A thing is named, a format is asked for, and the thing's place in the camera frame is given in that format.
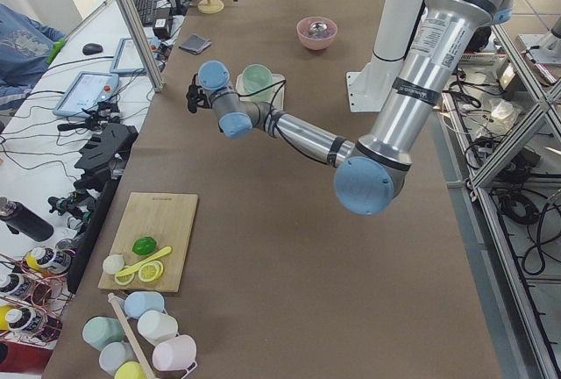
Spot round wooden stand base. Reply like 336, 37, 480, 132
197, 0, 224, 14

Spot grey folded cloth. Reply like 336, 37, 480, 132
179, 34, 212, 55

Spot green bowl on tray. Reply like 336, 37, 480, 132
242, 64, 273, 102

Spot cream plastic tray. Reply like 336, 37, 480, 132
235, 73, 286, 109

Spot far teach pendant tablet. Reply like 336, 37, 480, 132
110, 37, 164, 75

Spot teach pendant tablet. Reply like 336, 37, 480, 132
110, 37, 164, 75
52, 71, 119, 118

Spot black power adapter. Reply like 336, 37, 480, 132
153, 17, 173, 39

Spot metal object in pink bowl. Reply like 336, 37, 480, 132
306, 20, 330, 39

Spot black keyboard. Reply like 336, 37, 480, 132
132, 0, 157, 26

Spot pink bowl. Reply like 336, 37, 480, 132
296, 16, 337, 51

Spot black gripper tool rack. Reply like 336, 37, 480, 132
48, 123, 138, 294

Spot near teach pendant tablet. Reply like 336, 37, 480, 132
52, 71, 119, 118

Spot black computer mouse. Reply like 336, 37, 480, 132
82, 43, 103, 56

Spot bamboo cutting board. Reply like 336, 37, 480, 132
98, 192, 198, 293

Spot yellow plastic knife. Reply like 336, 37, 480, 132
116, 246, 173, 277

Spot green toy lime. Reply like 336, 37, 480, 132
131, 236, 157, 255

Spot person in blue shirt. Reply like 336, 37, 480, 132
1, 4, 65, 111

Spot right toy lemon slice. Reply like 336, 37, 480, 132
138, 260, 164, 282

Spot toy lemon slice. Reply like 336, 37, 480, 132
113, 273, 135, 286
138, 260, 164, 282

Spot white toy garlic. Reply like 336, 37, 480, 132
103, 254, 125, 275

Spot left toy lemon slice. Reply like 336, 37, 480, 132
113, 273, 135, 286

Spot light blue cup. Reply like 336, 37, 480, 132
124, 291, 165, 319

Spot yellow paint bottle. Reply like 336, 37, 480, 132
29, 247, 72, 275

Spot white cup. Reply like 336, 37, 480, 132
137, 310, 179, 346

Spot mint green cup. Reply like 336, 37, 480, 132
82, 317, 125, 351

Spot pink cup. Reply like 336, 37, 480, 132
152, 334, 197, 371

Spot grey blue cup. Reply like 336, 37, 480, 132
98, 341, 136, 376

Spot yellow cup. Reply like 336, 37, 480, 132
114, 361, 147, 379

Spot aluminium frame post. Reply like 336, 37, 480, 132
116, 0, 164, 92

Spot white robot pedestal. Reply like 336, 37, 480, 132
346, 0, 424, 112

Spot copper wire bottle rack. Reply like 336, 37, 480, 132
1, 246, 75, 347

